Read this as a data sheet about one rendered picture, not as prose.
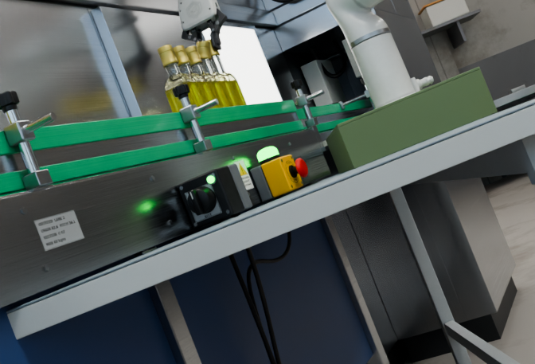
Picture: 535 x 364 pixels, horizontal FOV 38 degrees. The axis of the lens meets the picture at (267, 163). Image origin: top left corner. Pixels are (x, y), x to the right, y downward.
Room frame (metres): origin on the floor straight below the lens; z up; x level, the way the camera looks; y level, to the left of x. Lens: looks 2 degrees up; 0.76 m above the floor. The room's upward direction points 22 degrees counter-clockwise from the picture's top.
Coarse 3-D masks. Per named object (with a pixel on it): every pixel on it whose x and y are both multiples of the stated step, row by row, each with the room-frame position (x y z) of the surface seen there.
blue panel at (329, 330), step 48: (288, 192) 1.72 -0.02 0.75; (192, 288) 1.25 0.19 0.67; (240, 288) 1.38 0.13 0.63; (288, 288) 1.55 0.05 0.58; (336, 288) 1.76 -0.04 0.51; (0, 336) 0.87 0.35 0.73; (48, 336) 0.93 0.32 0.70; (96, 336) 1.01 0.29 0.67; (144, 336) 1.10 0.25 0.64; (192, 336) 1.20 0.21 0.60; (240, 336) 1.33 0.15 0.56; (288, 336) 1.48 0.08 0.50; (336, 336) 1.67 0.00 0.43
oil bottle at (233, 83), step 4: (224, 72) 1.94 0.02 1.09; (228, 76) 1.92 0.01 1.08; (232, 76) 1.94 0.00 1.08; (228, 80) 1.91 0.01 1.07; (232, 80) 1.93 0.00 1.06; (236, 80) 1.95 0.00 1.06; (232, 84) 1.92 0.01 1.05; (236, 84) 1.94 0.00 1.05; (232, 88) 1.91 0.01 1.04; (236, 88) 1.94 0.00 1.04; (232, 92) 1.91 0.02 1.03; (236, 92) 1.93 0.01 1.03; (240, 92) 1.95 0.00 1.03; (236, 96) 1.92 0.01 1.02; (240, 96) 1.94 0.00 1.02; (236, 100) 1.91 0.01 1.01; (240, 100) 1.93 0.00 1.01; (244, 100) 1.95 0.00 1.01; (240, 104) 1.92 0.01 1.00; (244, 104) 1.94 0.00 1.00
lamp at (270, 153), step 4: (264, 148) 1.54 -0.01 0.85; (268, 148) 1.53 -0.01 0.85; (272, 148) 1.53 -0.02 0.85; (276, 148) 1.55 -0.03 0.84; (260, 152) 1.53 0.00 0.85; (264, 152) 1.53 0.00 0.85; (268, 152) 1.53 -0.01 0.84; (272, 152) 1.53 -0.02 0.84; (276, 152) 1.54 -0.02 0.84; (260, 156) 1.53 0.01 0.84; (264, 156) 1.53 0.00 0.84; (268, 156) 1.53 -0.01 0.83; (272, 156) 1.53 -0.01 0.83; (276, 156) 1.53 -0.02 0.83; (260, 160) 1.54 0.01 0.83; (264, 160) 1.53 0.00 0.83; (268, 160) 1.53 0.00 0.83; (260, 164) 1.54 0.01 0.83
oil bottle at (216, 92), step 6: (204, 72) 1.83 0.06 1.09; (204, 78) 1.81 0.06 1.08; (210, 78) 1.82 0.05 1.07; (210, 84) 1.81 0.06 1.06; (216, 84) 1.84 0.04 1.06; (210, 90) 1.81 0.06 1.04; (216, 90) 1.83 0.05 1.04; (216, 96) 1.81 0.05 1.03; (222, 96) 1.84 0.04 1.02; (222, 102) 1.83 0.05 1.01
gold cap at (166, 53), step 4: (160, 48) 1.72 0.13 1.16; (164, 48) 1.72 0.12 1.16; (168, 48) 1.72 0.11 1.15; (172, 48) 1.73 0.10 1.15; (160, 52) 1.72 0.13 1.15; (164, 52) 1.72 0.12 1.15; (168, 52) 1.72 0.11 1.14; (172, 52) 1.73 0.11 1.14; (160, 56) 1.73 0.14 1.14; (164, 56) 1.72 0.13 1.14; (168, 56) 1.72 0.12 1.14; (172, 56) 1.72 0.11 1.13; (164, 60) 1.72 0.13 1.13; (168, 60) 1.72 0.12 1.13; (172, 60) 1.72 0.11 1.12; (176, 60) 1.73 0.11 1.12; (164, 64) 1.72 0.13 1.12; (168, 64) 1.72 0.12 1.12
